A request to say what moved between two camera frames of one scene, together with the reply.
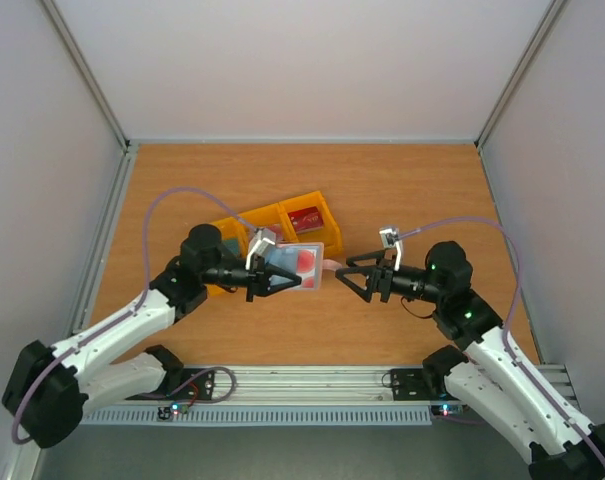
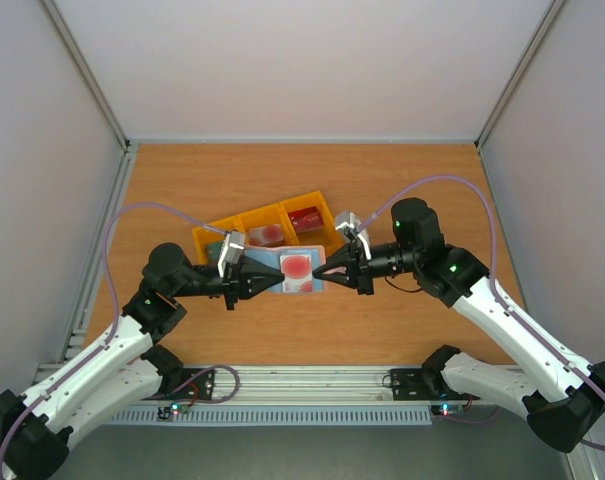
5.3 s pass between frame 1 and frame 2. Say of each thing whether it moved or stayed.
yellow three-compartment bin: stayed
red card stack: stayed
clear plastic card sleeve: moved
